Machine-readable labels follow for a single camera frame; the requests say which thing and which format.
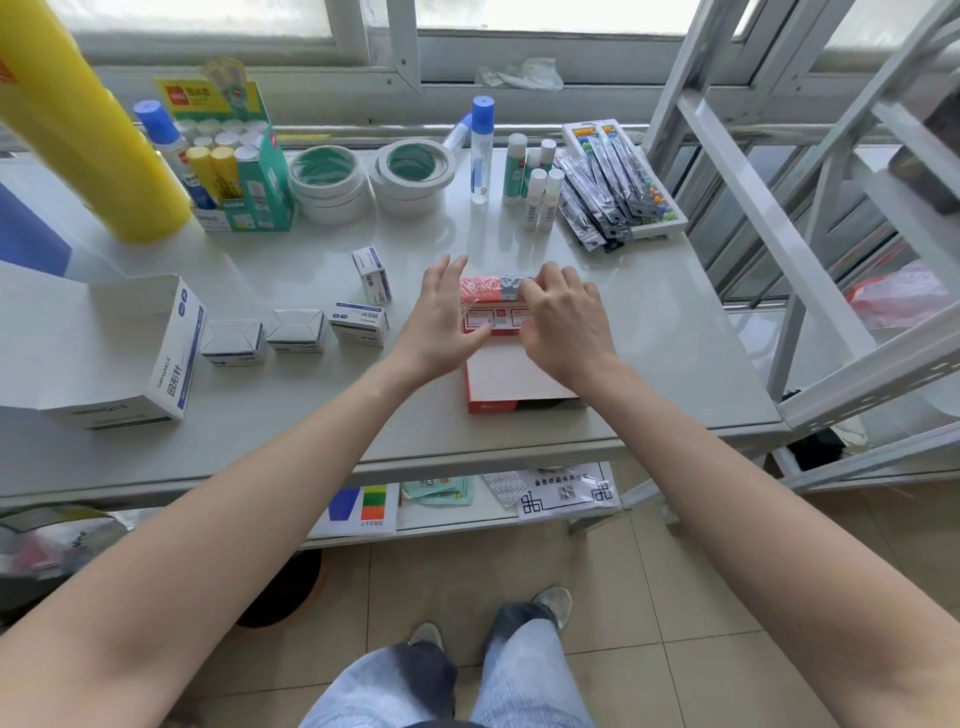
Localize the person's right hand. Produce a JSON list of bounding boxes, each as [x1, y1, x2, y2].
[[517, 261, 620, 392]]

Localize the person's left hand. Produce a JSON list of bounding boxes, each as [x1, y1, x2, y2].
[[392, 255, 495, 385]]

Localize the red and white cardboard box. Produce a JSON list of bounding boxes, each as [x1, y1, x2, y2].
[[459, 298, 591, 416]]

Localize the red eraser packet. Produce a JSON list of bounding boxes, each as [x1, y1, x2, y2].
[[459, 275, 543, 303]]

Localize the person's right forearm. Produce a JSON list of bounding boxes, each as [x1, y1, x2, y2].
[[558, 352, 960, 728]]

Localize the person's left forearm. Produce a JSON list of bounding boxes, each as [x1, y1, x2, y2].
[[0, 351, 445, 728]]

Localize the small white staple box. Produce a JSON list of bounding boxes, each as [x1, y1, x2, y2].
[[351, 245, 394, 306], [264, 308, 328, 354], [328, 301, 392, 349], [199, 318, 268, 369]]

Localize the pile of packaged pens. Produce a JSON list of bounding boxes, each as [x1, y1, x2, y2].
[[553, 144, 641, 255]]

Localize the green flat packet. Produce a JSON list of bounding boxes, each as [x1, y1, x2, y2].
[[400, 475, 475, 508]]

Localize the stack of white tape rolls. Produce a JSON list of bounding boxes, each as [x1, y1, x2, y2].
[[288, 144, 373, 226], [372, 138, 458, 220]]

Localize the white printed plastic bag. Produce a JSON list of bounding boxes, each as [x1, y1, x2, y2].
[[481, 462, 624, 520]]

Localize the coloured sticky notes packet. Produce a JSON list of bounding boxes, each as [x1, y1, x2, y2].
[[306, 482, 401, 539]]

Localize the clear plastic bag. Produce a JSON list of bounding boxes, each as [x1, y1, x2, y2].
[[474, 57, 565, 93]]

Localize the green glue stick display box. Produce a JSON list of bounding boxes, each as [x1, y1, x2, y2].
[[153, 74, 296, 234]]

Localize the person's grey right shoe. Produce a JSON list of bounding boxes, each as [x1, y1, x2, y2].
[[530, 585, 574, 630]]

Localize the white two-tier table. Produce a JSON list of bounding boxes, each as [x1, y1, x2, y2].
[[0, 123, 795, 558]]

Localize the yellow glue stick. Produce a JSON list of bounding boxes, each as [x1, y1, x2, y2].
[[184, 145, 216, 210], [209, 144, 241, 204]]

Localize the black round bin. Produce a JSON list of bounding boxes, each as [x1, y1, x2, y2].
[[231, 549, 325, 630]]

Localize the group of white-capped glue sticks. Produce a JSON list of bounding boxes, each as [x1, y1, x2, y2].
[[174, 117, 270, 165]]

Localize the person's blue jeans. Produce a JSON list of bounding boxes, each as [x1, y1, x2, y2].
[[298, 600, 585, 728]]

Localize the large open white carton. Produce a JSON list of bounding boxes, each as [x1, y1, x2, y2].
[[0, 259, 209, 432]]

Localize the red plastic bag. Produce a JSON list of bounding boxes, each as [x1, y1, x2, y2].
[[845, 260, 952, 333]]

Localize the yellow plastic roll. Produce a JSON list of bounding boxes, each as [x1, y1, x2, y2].
[[0, 0, 195, 246]]

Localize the grey crumpled bag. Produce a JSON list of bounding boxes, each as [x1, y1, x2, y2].
[[0, 504, 140, 605]]

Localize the white metal ladder frame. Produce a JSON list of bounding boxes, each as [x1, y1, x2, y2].
[[641, 0, 960, 496]]

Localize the white window frame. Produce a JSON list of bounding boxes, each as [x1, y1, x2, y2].
[[45, 0, 759, 127]]

